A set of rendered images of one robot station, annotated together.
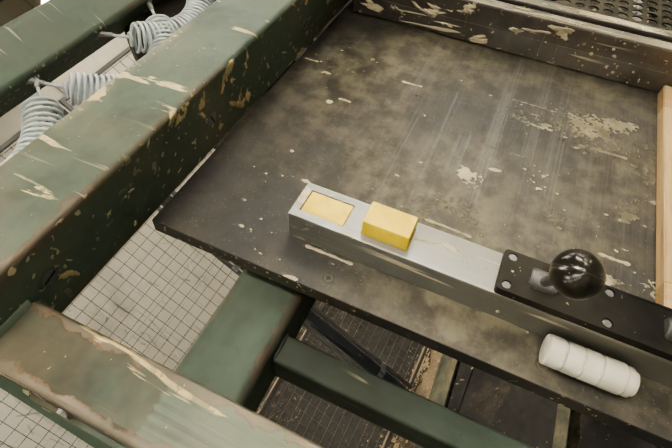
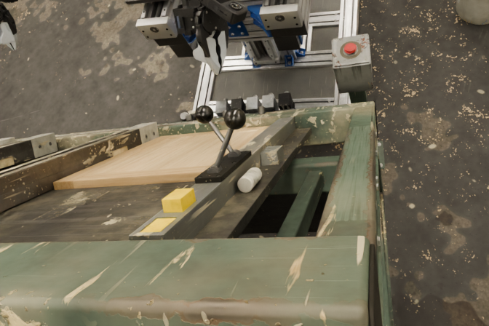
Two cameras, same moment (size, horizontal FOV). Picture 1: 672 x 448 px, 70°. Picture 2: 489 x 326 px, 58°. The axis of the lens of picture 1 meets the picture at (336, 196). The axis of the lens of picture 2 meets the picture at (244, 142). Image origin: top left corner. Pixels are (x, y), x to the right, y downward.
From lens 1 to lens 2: 0.66 m
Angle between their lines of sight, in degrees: 85
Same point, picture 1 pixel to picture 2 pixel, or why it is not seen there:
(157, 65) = not seen: outside the picture
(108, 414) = (364, 230)
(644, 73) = (41, 183)
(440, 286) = (214, 204)
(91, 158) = (125, 252)
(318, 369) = not seen: hidden behind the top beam
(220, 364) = not seen: hidden behind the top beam
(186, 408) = (339, 213)
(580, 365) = (252, 174)
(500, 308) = (225, 191)
